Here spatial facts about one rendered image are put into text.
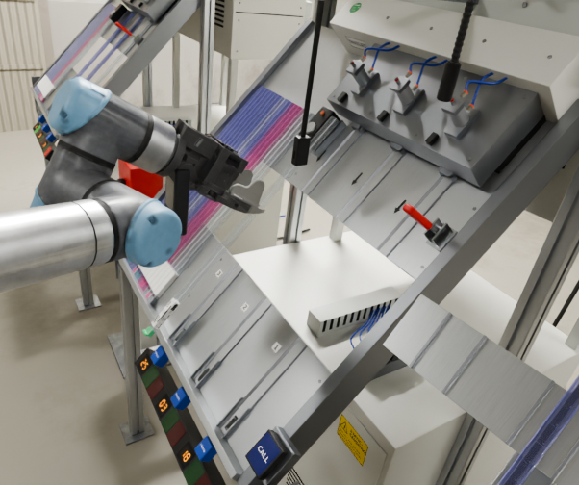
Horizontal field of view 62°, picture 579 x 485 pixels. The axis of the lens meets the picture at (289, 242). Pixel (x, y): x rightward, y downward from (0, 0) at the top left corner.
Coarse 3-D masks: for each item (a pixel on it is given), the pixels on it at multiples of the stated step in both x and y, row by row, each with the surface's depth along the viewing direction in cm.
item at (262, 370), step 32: (224, 256) 94; (224, 288) 90; (256, 288) 85; (192, 320) 90; (224, 320) 86; (256, 320) 81; (192, 352) 86; (224, 352) 82; (256, 352) 78; (288, 352) 75; (224, 384) 79; (256, 384) 75; (288, 384) 72; (320, 384) 69; (224, 416) 75; (256, 416) 73; (288, 416) 70
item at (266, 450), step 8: (264, 440) 65; (272, 440) 64; (256, 448) 65; (264, 448) 64; (272, 448) 64; (248, 456) 65; (256, 456) 64; (264, 456) 64; (272, 456) 63; (256, 464) 64; (264, 464) 63
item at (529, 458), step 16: (576, 384) 41; (560, 400) 41; (576, 400) 41; (560, 416) 41; (544, 432) 41; (560, 432) 41; (528, 448) 41; (544, 448) 41; (512, 464) 41; (528, 464) 41; (512, 480) 41
